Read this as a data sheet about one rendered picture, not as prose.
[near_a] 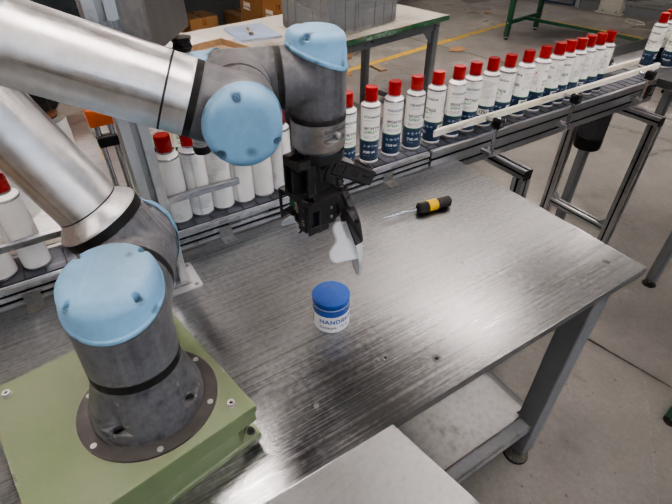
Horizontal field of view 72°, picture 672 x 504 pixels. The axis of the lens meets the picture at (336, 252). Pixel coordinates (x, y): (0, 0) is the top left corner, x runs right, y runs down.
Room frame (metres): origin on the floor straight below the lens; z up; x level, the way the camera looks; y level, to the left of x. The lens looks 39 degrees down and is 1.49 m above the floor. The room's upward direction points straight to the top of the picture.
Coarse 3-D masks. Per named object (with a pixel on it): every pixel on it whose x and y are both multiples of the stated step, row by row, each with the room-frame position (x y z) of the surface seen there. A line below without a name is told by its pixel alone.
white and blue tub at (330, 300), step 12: (324, 288) 0.63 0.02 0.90; (336, 288) 0.63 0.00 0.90; (312, 300) 0.60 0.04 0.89; (324, 300) 0.60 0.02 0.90; (336, 300) 0.60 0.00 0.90; (348, 300) 0.60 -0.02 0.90; (324, 312) 0.58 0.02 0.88; (336, 312) 0.58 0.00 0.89; (348, 312) 0.60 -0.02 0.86; (324, 324) 0.58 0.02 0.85; (336, 324) 0.58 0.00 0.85
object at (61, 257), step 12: (408, 156) 1.19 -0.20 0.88; (372, 168) 1.12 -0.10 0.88; (276, 192) 1.00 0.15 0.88; (240, 204) 0.94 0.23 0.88; (252, 204) 0.94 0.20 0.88; (204, 216) 0.89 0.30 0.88; (216, 216) 0.89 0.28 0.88; (180, 228) 0.84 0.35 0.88; (60, 252) 0.76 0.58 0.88; (60, 264) 0.72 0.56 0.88; (24, 276) 0.69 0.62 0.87; (36, 276) 0.69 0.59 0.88; (0, 288) 0.65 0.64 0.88
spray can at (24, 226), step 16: (0, 176) 0.72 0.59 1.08; (0, 192) 0.71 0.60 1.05; (16, 192) 0.73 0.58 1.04; (0, 208) 0.70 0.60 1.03; (16, 208) 0.71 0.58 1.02; (0, 224) 0.71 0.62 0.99; (16, 224) 0.70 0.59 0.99; (32, 224) 0.73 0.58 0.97; (32, 256) 0.70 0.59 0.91; (48, 256) 0.73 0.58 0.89
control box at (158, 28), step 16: (128, 0) 0.72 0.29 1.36; (144, 0) 0.73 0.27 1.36; (160, 0) 0.78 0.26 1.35; (176, 0) 0.85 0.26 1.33; (128, 16) 0.72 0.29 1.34; (144, 16) 0.72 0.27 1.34; (160, 16) 0.77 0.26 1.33; (176, 16) 0.84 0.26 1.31; (128, 32) 0.72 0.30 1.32; (144, 32) 0.72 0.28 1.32; (160, 32) 0.76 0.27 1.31; (176, 32) 0.82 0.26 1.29
